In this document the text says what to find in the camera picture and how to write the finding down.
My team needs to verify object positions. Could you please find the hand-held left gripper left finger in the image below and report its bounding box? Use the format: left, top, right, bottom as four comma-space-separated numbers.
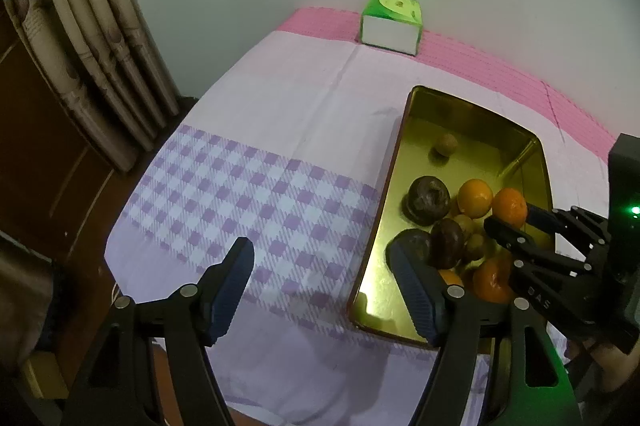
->
60, 236, 256, 426

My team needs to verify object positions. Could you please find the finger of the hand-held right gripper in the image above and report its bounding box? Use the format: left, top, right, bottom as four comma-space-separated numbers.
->
483, 215, 590, 275
525, 203, 611, 265

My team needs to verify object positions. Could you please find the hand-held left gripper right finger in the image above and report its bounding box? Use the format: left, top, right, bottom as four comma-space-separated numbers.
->
389, 240, 583, 426

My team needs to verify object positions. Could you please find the deep orange tangerine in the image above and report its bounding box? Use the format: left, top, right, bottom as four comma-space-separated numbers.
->
472, 256, 516, 304
491, 188, 529, 229

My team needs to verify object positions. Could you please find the small green fruit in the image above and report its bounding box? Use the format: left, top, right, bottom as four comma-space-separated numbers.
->
452, 214, 476, 237
465, 233, 487, 261
433, 133, 460, 157

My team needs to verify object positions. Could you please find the dark brown mangosteen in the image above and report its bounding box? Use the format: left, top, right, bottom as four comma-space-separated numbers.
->
387, 228, 435, 267
430, 218, 467, 270
405, 176, 451, 223

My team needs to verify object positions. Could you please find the gold tin box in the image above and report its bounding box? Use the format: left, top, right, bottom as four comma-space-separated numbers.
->
346, 86, 555, 352

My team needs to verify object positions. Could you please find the person's right hand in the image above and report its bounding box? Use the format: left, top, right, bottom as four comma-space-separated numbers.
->
594, 340, 640, 400

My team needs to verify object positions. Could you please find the pink and purple checked tablecloth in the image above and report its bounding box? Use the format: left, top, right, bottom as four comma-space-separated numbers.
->
103, 6, 621, 426

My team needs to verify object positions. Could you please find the beige box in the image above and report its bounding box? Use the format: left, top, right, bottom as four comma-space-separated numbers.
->
20, 351, 70, 401

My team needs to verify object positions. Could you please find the dark cloth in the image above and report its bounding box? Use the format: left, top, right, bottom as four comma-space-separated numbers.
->
0, 236, 66, 357

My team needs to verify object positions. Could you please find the brown wooden cabinet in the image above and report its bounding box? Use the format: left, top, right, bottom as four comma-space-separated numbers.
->
0, 0, 151, 267

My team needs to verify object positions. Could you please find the green and white carton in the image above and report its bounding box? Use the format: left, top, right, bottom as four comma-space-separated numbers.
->
357, 0, 425, 57

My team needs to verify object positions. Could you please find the beige patterned curtain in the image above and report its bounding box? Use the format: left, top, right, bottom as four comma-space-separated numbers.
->
2, 0, 182, 174

